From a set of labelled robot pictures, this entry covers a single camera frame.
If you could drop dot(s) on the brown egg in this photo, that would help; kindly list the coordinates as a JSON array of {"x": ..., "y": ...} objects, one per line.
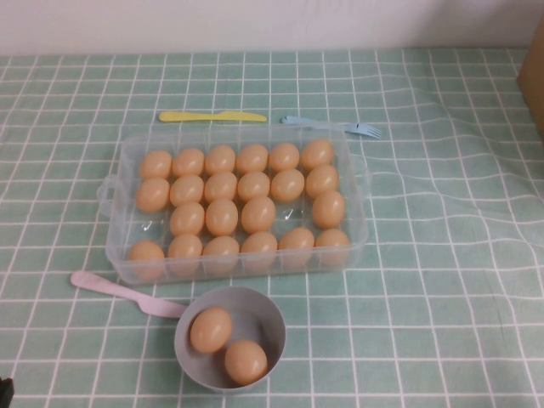
[
  {"x": 259, "y": 247},
  {"x": 318, "y": 154},
  {"x": 254, "y": 186},
  {"x": 222, "y": 217},
  {"x": 287, "y": 184},
  {"x": 329, "y": 209},
  {"x": 187, "y": 190},
  {"x": 211, "y": 330},
  {"x": 221, "y": 187},
  {"x": 284, "y": 156},
  {"x": 146, "y": 257},
  {"x": 245, "y": 362},
  {"x": 221, "y": 251},
  {"x": 297, "y": 243},
  {"x": 187, "y": 218},
  {"x": 258, "y": 214},
  {"x": 252, "y": 158},
  {"x": 153, "y": 194},
  {"x": 322, "y": 181},
  {"x": 332, "y": 245},
  {"x": 156, "y": 164},
  {"x": 188, "y": 162},
  {"x": 220, "y": 159},
  {"x": 185, "y": 248}
]

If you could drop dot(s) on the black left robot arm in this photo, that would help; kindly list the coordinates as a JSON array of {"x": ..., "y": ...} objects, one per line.
[{"x": 6, "y": 393}]

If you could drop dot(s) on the clear plastic egg box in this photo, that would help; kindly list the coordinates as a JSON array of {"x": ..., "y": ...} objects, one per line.
[{"x": 146, "y": 225}]

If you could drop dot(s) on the blue plastic fork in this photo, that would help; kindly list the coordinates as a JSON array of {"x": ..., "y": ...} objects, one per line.
[{"x": 314, "y": 123}]

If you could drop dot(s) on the yellow plastic knife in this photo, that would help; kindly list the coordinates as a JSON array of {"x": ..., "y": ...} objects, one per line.
[{"x": 204, "y": 117}]

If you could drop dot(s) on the grey round bowl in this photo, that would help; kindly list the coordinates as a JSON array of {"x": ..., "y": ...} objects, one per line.
[{"x": 255, "y": 323}]

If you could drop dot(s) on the pink plastic knife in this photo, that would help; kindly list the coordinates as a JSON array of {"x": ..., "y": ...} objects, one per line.
[{"x": 127, "y": 295}]

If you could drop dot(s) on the green white checked tablecloth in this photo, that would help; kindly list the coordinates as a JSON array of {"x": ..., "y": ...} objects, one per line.
[{"x": 425, "y": 297}]

